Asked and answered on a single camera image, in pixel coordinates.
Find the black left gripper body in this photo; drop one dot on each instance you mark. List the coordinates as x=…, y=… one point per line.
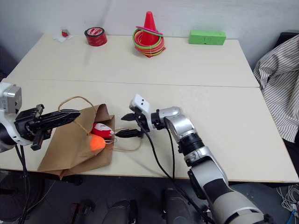
x=25, y=121

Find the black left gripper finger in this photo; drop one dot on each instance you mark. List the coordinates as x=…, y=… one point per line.
x=61, y=122
x=65, y=113

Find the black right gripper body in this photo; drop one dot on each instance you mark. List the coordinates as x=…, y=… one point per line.
x=142, y=123

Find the brown paper bag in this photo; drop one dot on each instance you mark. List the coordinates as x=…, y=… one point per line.
x=70, y=144

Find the red and white package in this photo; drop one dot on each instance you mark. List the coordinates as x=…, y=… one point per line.
x=101, y=130

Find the orange plush toy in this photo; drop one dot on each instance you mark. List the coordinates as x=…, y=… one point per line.
x=97, y=144

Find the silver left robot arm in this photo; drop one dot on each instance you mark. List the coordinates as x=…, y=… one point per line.
x=4, y=140

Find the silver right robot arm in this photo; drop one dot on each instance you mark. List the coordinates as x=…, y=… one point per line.
x=182, y=127

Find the small red and white packet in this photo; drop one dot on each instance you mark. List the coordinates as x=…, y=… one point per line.
x=63, y=35

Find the dark rounded shape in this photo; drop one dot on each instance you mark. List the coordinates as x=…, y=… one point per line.
x=176, y=207
x=122, y=212

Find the red tape roll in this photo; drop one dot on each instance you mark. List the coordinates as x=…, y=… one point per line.
x=96, y=37

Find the small black floor object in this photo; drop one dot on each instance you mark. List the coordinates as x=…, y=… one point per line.
x=83, y=207

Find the red plastic cone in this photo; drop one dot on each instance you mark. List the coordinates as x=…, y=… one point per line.
x=149, y=30

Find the green foam block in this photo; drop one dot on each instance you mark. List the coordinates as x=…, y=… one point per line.
x=206, y=37

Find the striped shirt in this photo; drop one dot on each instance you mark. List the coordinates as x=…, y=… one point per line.
x=280, y=77

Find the black chair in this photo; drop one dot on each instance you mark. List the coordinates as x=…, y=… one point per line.
x=286, y=37

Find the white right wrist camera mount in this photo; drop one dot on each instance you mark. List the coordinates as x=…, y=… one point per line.
x=143, y=102

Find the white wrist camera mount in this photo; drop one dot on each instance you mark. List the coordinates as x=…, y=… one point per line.
x=5, y=116
x=143, y=102

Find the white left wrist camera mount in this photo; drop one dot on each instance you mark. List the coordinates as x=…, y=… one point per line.
x=5, y=116

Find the black table leg bracket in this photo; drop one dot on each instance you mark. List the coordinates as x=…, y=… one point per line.
x=72, y=180

